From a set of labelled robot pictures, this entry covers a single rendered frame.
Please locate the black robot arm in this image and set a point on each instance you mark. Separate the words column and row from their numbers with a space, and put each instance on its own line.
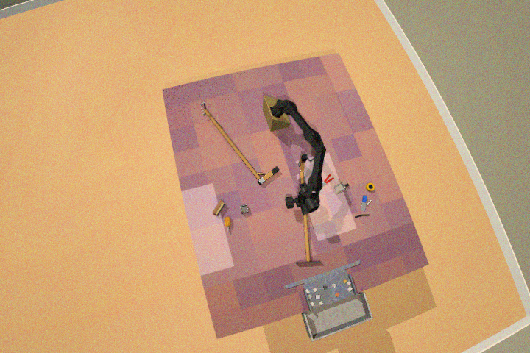
column 314, row 138

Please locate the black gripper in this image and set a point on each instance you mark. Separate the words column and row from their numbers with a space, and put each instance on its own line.
column 290, row 201

